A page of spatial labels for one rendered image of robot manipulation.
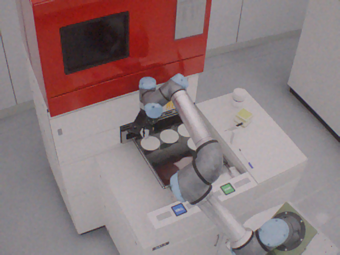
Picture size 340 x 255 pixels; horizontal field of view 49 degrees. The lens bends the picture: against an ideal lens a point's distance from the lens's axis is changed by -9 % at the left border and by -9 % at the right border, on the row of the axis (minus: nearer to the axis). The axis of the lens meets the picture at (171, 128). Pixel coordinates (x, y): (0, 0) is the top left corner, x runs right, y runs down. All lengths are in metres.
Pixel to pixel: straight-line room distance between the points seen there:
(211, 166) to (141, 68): 0.61
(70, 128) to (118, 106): 0.27
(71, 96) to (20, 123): 1.92
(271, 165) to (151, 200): 0.62
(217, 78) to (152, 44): 2.31
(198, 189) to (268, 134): 0.77
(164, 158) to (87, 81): 0.59
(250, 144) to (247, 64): 2.30
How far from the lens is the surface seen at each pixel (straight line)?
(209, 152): 1.53
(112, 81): 1.85
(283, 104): 3.96
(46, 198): 3.10
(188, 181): 1.55
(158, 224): 1.78
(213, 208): 1.62
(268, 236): 1.69
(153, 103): 1.73
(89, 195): 2.47
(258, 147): 2.13
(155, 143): 2.15
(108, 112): 2.04
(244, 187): 1.95
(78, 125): 2.02
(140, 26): 1.74
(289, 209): 1.90
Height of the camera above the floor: 2.49
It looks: 45 degrees down
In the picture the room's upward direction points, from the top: 4 degrees clockwise
